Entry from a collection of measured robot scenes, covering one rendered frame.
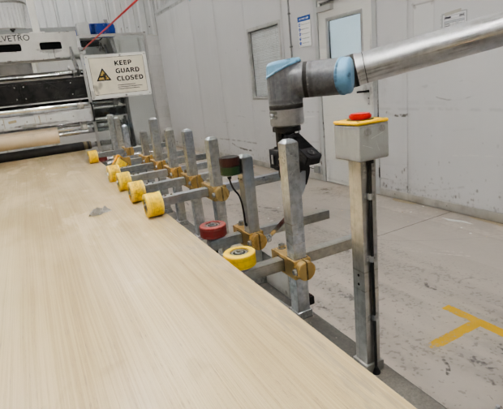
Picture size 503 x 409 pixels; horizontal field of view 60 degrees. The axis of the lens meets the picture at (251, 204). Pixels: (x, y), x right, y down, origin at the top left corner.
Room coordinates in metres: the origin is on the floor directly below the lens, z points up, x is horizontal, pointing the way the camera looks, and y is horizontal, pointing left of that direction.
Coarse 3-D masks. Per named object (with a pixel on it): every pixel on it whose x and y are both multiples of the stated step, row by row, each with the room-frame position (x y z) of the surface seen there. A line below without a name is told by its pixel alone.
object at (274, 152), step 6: (300, 126) 1.17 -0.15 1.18; (276, 132) 1.20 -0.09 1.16; (282, 132) 1.15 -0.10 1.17; (288, 132) 1.17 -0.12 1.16; (294, 132) 1.17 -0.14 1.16; (276, 138) 1.20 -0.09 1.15; (282, 138) 1.18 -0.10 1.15; (270, 150) 1.20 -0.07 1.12; (276, 150) 1.18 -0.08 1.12; (270, 156) 1.21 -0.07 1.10; (276, 156) 1.18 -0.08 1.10; (270, 162) 1.21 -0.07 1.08; (276, 162) 1.19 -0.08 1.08; (300, 162) 1.16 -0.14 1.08; (276, 168) 1.18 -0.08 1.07; (300, 168) 1.16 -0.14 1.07
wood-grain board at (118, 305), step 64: (0, 192) 2.13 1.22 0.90; (64, 192) 1.96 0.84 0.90; (0, 256) 1.17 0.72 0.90; (64, 256) 1.12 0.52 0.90; (128, 256) 1.07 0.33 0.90; (192, 256) 1.02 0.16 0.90; (0, 320) 0.79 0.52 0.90; (64, 320) 0.77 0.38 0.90; (128, 320) 0.74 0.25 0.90; (192, 320) 0.71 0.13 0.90; (256, 320) 0.69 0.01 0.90; (0, 384) 0.58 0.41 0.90; (64, 384) 0.57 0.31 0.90; (128, 384) 0.55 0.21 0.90; (192, 384) 0.54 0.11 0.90; (256, 384) 0.52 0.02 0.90; (320, 384) 0.51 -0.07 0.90; (384, 384) 0.49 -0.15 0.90
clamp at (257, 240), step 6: (234, 228) 1.31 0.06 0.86; (240, 228) 1.29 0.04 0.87; (246, 234) 1.24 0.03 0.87; (252, 234) 1.23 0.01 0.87; (258, 234) 1.22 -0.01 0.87; (246, 240) 1.24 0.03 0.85; (252, 240) 1.21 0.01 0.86; (258, 240) 1.21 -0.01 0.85; (264, 240) 1.22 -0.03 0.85; (252, 246) 1.21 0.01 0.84; (258, 246) 1.21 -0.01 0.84; (264, 246) 1.22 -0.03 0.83
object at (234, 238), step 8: (304, 216) 1.37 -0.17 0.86; (312, 216) 1.38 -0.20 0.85; (320, 216) 1.39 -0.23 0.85; (328, 216) 1.41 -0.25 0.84; (264, 224) 1.33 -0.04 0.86; (272, 224) 1.32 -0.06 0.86; (304, 224) 1.37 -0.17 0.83; (232, 232) 1.29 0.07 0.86; (264, 232) 1.30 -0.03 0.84; (208, 240) 1.24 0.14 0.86; (216, 240) 1.23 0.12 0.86; (224, 240) 1.24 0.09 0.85; (232, 240) 1.25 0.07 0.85; (240, 240) 1.27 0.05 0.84; (216, 248) 1.23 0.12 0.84
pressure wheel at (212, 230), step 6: (204, 222) 1.27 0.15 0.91; (210, 222) 1.27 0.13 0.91; (216, 222) 1.26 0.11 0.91; (222, 222) 1.25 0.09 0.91; (204, 228) 1.22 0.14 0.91; (210, 228) 1.21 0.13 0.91; (216, 228) 1.21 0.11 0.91; (222, 228) 1.22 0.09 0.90; (204, 234) 1.21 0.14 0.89; (210, 234) 1.21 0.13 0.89; (216, 234) 1.21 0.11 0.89; (222, 234) 1.22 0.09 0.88
